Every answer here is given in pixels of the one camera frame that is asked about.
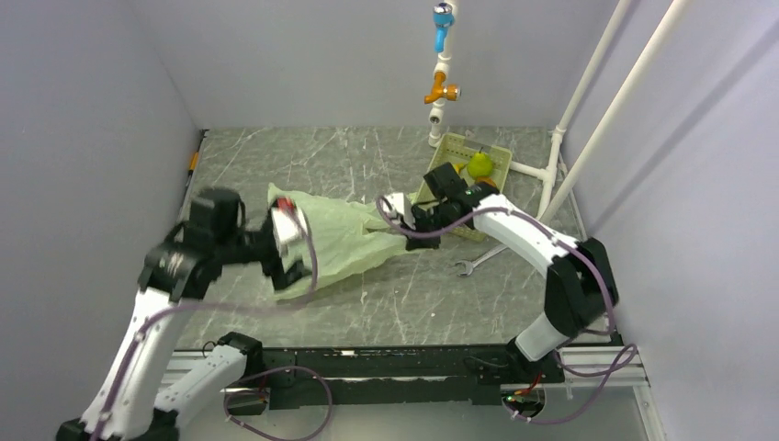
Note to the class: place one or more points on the blue tap valve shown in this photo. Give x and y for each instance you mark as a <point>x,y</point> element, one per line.
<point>444,19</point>

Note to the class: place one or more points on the white pvc pipe frame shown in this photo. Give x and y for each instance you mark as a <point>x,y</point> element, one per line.
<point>632,39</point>

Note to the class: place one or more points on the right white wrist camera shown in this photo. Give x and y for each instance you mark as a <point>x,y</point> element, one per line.
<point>398,208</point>

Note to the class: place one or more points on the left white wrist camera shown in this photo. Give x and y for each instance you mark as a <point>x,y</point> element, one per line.
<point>289,224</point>

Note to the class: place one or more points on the brown fake kiwi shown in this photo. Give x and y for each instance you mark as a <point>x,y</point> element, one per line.
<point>487,181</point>

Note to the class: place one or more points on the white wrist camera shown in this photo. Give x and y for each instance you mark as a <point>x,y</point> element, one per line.
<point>398,208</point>
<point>289,224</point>

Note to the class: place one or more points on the silver wrench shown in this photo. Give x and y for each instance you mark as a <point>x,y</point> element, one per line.
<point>465,268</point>

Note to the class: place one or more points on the light green plastic bag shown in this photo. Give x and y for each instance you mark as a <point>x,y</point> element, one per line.
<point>349,238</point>

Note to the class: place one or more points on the green fake pear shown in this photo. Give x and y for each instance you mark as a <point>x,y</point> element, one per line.
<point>480,164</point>

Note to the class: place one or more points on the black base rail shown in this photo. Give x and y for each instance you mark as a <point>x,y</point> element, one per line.
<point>294,377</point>

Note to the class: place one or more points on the orange handled tool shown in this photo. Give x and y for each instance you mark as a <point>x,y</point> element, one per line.
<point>193,161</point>

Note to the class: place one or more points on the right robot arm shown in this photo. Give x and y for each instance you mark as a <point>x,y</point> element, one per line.
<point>580,286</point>

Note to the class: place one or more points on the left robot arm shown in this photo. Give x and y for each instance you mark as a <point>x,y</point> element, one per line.
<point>132,403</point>

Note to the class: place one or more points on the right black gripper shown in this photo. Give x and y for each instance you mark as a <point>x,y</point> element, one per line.
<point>423,243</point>

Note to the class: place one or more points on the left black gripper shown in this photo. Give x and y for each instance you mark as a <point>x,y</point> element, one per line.
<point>275,266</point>

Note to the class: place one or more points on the pale yellow plastic basket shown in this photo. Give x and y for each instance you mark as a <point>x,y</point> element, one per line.
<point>453,149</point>

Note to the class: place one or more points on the orange tap valve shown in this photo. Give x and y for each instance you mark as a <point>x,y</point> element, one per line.
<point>440,89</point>

